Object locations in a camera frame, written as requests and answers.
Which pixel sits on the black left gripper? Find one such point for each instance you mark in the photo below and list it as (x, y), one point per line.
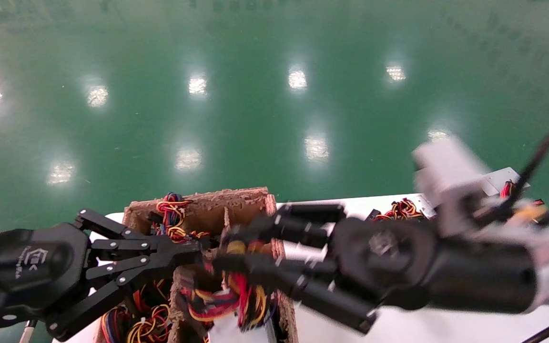
(26, 271)

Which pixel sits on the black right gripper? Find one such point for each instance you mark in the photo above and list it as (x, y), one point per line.
(384, 262)

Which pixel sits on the brown cardboard divider box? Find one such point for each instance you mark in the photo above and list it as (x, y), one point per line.
(236, 202)

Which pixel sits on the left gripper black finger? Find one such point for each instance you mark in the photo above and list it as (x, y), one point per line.
(169, 244)

